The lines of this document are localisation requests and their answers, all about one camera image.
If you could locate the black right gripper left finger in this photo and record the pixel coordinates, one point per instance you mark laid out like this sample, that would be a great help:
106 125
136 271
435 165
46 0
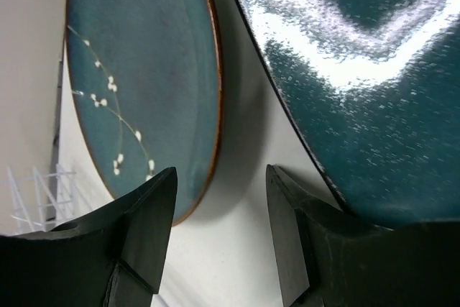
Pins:
113 256

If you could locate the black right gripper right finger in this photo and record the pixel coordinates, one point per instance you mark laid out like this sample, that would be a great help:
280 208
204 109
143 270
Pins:
326 257

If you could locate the blue round floral plate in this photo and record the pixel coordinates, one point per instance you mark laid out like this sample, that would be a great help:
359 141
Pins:
146 80

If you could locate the teal square plate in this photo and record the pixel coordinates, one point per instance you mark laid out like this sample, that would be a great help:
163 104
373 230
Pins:
372 89

